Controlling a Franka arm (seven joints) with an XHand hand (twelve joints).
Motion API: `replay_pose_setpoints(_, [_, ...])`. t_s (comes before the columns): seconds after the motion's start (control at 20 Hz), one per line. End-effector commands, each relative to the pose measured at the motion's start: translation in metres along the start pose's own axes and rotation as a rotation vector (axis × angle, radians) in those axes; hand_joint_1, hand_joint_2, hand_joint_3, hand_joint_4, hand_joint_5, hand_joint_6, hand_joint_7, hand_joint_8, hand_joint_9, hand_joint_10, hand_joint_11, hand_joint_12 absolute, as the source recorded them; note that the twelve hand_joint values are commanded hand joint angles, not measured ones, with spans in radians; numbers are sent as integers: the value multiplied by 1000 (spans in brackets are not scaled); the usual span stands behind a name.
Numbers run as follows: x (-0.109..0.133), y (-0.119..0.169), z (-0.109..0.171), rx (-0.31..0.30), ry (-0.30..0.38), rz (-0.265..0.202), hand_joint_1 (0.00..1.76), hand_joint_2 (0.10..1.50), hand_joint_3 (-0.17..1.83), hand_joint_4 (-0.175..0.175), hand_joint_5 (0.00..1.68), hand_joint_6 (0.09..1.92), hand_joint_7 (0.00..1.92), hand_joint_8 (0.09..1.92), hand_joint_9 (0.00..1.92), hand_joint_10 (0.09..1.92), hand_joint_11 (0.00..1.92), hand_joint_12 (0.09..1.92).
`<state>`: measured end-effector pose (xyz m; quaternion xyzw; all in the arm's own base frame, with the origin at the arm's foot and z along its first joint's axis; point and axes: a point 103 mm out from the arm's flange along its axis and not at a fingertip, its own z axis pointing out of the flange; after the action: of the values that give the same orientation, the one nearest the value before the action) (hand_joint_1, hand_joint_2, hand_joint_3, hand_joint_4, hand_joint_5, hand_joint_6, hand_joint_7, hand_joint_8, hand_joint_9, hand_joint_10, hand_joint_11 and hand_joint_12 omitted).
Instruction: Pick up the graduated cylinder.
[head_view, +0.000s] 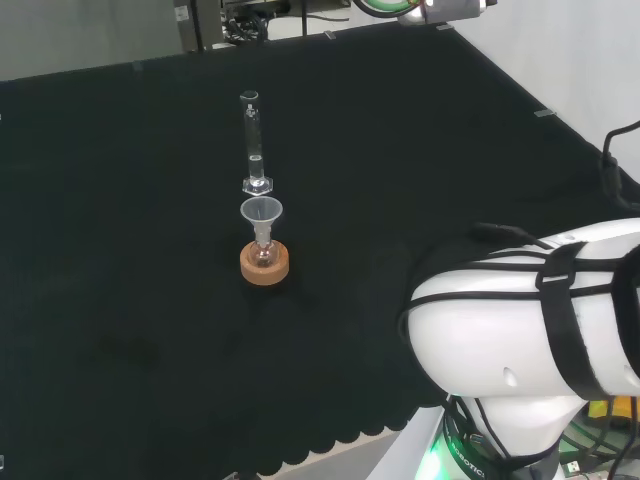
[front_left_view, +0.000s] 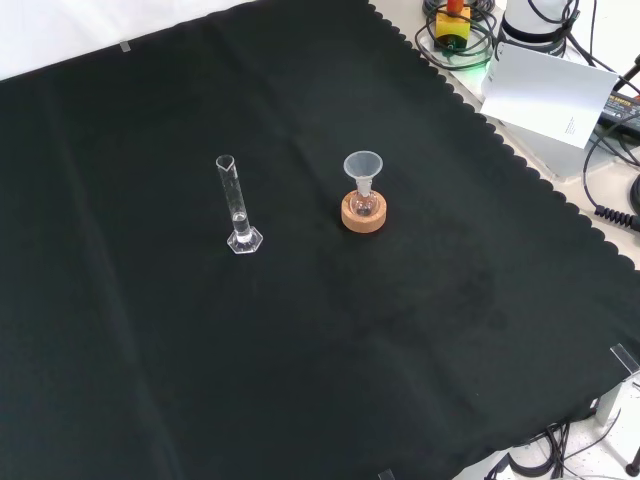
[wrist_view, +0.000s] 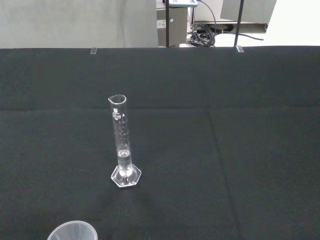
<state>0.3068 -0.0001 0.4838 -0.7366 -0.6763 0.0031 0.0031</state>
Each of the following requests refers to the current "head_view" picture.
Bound clear glass graduated cylinder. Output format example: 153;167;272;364
238;88;276;196

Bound clear plastic funnel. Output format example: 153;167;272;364
239;197;285;250

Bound round-bottom glass flask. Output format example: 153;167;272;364
250;233;276;269

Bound black bench cloth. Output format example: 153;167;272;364
0;22;640;477

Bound cork ring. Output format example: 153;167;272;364
239;240;291;287

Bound black cable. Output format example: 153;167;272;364
599;119;640;212

